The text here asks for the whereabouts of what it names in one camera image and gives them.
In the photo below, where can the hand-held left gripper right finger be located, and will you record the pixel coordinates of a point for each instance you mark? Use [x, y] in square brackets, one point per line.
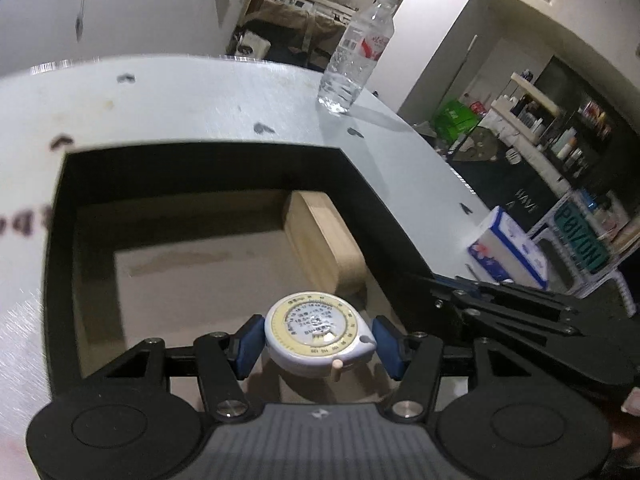
[386, 345]

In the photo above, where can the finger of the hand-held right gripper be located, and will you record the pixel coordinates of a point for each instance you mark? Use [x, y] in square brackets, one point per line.
[500, 296]
[550, 345]

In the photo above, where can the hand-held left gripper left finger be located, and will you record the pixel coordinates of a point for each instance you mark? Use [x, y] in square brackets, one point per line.
[250, 345]

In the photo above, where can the white round tape measure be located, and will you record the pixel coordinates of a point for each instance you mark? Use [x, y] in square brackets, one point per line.
[310, 330]

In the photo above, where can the curved light wooden block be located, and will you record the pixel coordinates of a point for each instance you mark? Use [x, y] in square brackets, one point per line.
[325, 240]

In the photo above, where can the black cardboard box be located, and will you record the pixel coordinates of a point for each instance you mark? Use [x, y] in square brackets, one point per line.
[65, 240]

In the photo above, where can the person's right hand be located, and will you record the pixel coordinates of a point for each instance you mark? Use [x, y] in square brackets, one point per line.
[631, 402]

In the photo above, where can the blue and white tissue box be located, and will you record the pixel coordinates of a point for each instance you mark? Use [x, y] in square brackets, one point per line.
[510, 255]

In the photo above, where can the white plastic crate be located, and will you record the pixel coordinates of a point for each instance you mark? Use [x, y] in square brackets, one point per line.
[565, 280]

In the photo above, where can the green plate sign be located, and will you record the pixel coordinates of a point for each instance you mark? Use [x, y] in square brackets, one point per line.
[580, 237]

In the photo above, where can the green plastic bag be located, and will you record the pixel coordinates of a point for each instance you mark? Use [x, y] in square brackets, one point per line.
[455, 117]

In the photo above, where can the cluttered storage shelf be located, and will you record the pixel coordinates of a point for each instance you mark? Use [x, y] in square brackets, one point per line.
[590, 130]

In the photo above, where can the clear plastic water bottle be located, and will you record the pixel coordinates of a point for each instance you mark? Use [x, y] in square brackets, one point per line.
[355, 55]

